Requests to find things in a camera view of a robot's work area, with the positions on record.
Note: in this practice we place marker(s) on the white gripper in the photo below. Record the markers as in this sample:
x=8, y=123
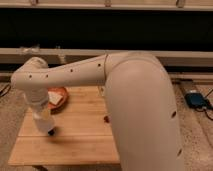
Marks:
x=41, y=111

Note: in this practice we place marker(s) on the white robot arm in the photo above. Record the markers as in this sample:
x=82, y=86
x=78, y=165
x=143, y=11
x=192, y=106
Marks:
x=139, y=97

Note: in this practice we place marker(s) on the black eraser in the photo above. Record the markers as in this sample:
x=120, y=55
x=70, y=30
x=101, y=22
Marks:
x=51, y=132

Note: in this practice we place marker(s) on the white sponge piece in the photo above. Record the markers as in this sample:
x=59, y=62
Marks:
x=55, y=98

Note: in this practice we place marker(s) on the wooden table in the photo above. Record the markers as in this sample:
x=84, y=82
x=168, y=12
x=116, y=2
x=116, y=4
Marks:
x=81, y=136

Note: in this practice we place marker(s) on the brown sausage toy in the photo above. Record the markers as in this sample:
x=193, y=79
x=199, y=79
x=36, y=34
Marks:
x=106, y=119

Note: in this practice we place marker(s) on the blue power box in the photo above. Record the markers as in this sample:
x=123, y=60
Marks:
x=195, y=100

